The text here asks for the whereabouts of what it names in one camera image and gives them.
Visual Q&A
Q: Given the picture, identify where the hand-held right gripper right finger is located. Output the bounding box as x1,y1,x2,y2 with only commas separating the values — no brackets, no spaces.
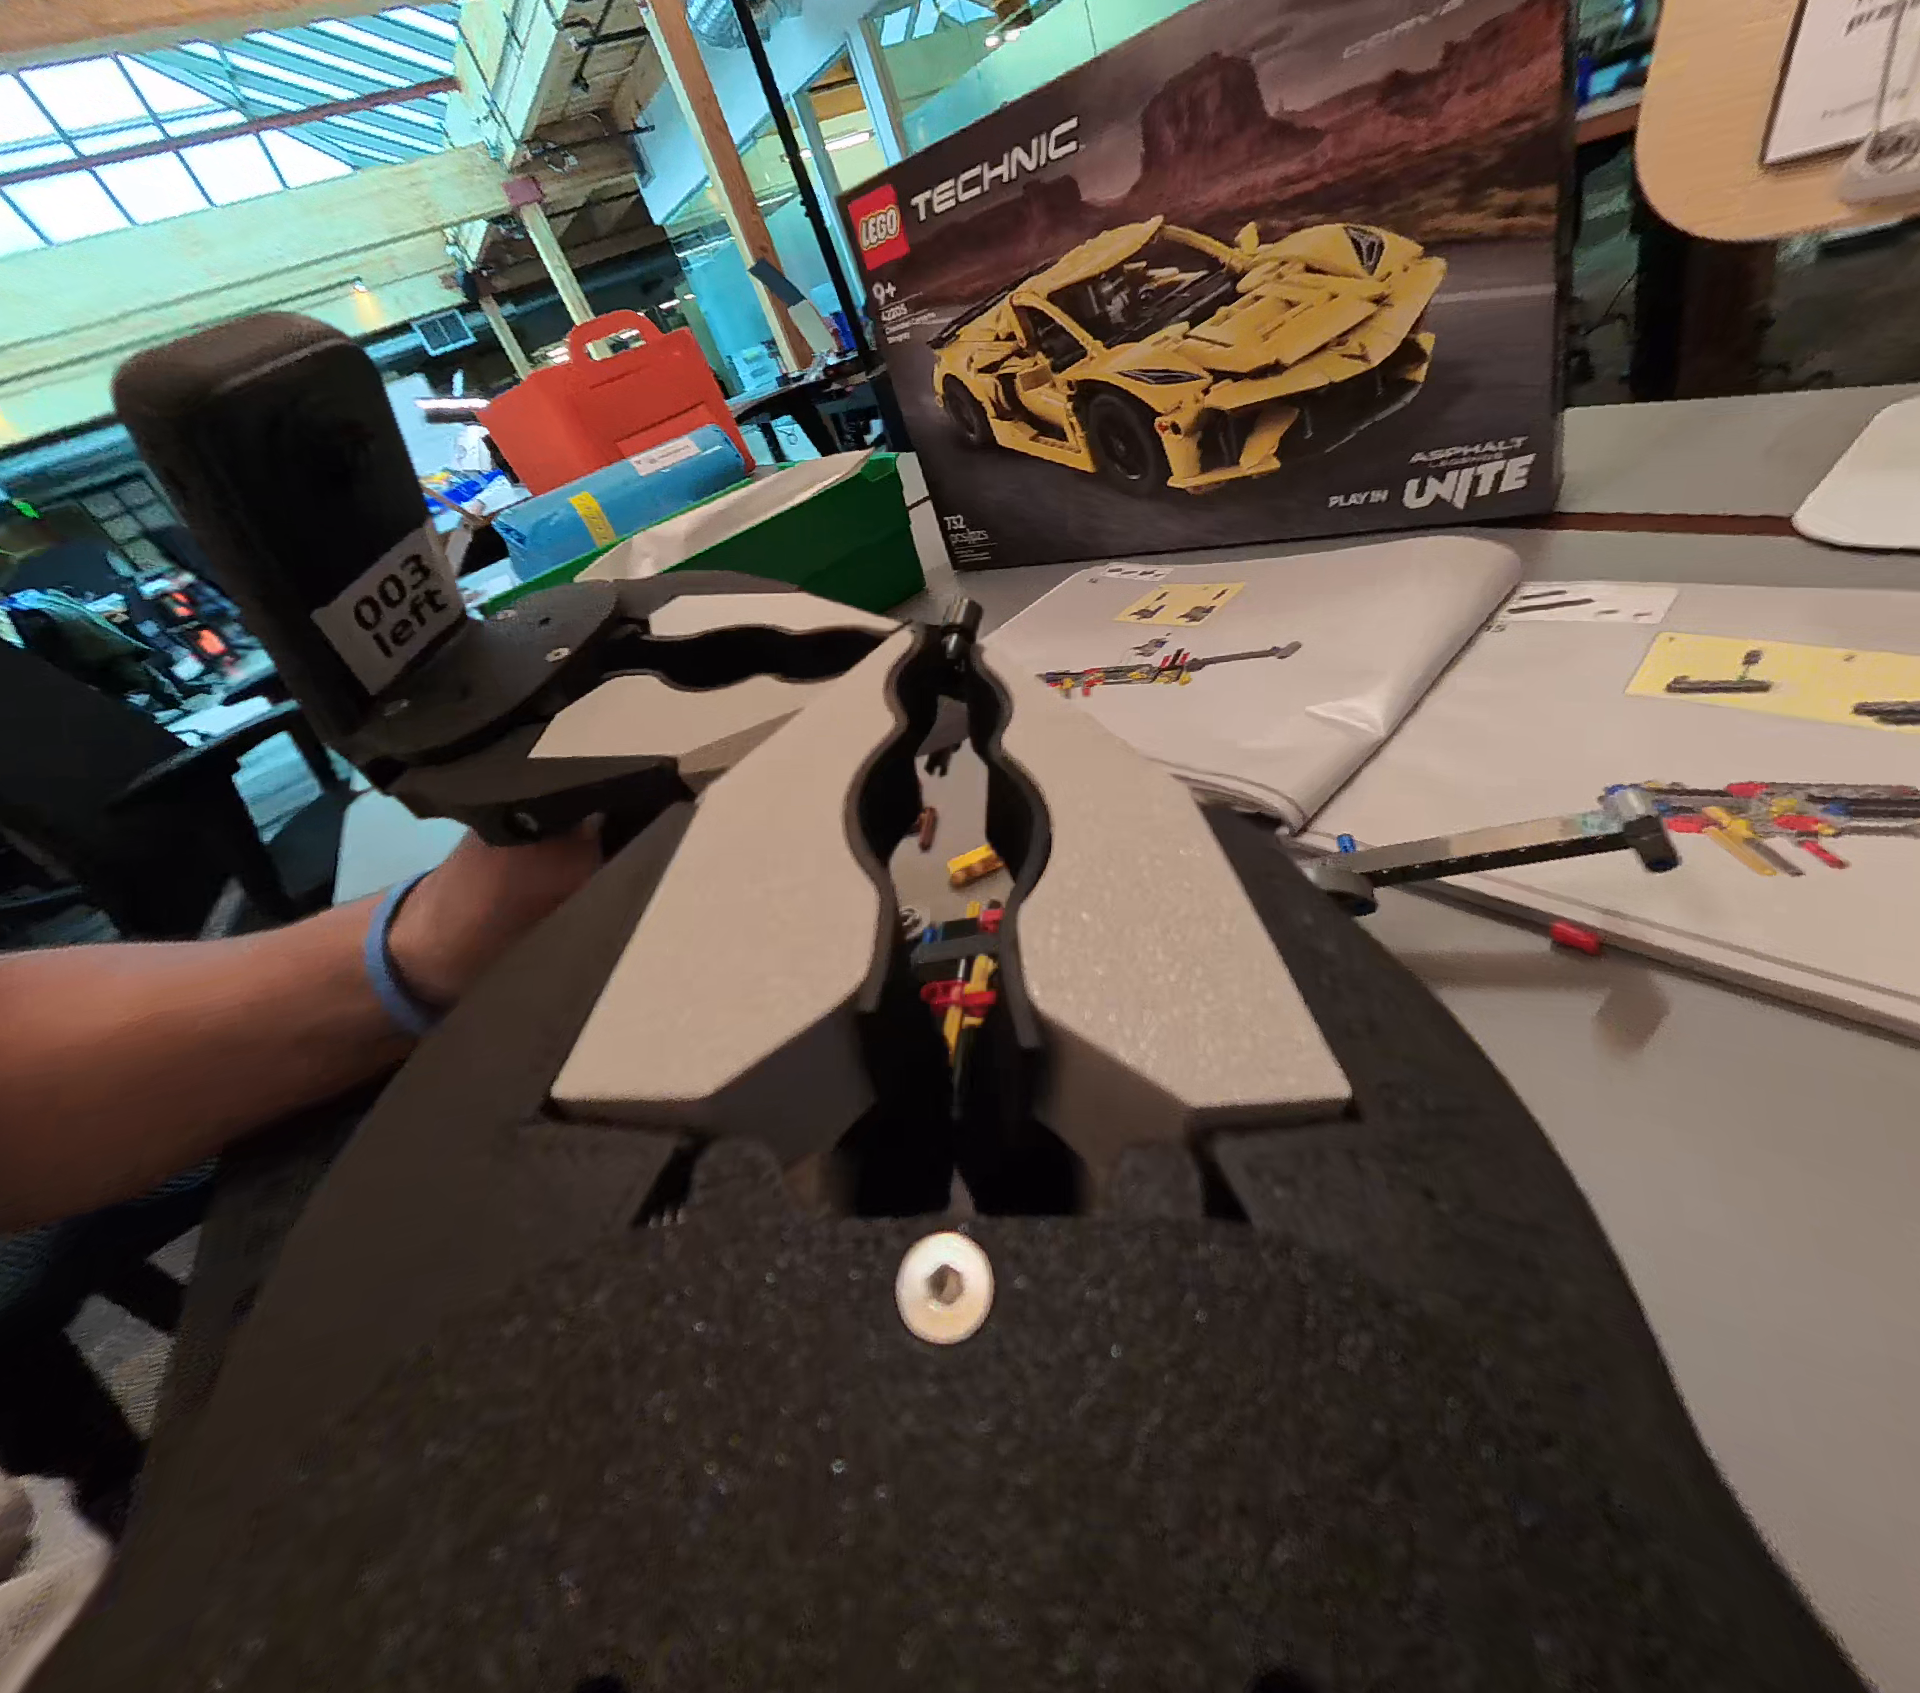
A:
961,642,1356,1135

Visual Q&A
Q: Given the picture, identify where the white crumpled paper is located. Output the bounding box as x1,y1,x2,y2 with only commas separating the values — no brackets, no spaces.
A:
576,454,882,587

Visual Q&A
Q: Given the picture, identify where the person's left forearm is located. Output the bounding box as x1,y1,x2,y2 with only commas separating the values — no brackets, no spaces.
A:
0,875,438,1231

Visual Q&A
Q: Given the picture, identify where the person's left hand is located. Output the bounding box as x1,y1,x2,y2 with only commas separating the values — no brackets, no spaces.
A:
390,820,621,1023

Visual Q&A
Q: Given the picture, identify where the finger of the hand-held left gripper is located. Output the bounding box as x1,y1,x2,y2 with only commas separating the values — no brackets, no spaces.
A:
525,668,820,799
633,585,919,678

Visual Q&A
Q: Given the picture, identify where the yellow car lego box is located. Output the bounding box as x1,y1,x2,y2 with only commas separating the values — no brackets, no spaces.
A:
837,0,1590,570

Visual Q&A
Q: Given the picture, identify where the black office chair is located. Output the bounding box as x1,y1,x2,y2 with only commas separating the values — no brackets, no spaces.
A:
0,640,350,948

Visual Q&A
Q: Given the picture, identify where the green plastic bin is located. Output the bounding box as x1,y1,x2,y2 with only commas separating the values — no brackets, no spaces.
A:
480,449,930,618

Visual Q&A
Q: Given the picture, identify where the open instruction booklet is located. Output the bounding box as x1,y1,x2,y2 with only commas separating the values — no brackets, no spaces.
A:
974,534,1920,1043

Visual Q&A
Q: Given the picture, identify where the blue wristband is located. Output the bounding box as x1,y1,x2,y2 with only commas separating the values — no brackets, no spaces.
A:
364,871,452,1038

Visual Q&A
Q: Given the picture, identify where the grey lego beam assembly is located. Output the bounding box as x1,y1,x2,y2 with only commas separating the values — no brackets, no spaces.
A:
884,780,1686,1064

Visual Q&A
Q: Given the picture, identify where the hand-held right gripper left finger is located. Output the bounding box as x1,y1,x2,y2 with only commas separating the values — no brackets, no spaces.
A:
546,627,942,1132

